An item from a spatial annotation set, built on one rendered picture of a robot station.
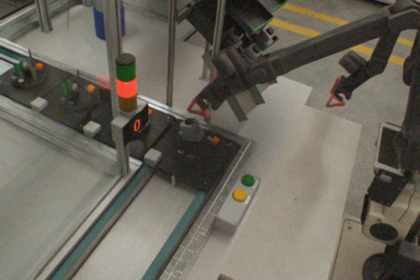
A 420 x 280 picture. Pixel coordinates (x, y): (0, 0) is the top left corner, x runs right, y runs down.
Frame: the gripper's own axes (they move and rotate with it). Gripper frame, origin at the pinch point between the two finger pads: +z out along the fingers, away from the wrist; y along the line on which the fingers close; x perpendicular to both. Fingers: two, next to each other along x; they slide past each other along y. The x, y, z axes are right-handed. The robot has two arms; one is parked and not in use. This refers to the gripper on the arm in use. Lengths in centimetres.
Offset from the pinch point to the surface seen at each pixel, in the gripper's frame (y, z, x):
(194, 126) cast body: 0.5, 7.2, 7.1
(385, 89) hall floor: -235, 34, 133
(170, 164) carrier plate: 9.4, 18.0, 13.1
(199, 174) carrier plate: 8.1, 11.0, 20.4
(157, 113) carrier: -9.5, 29.7, 0.6
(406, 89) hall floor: -246, 22, 145
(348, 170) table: -32, -12, 60
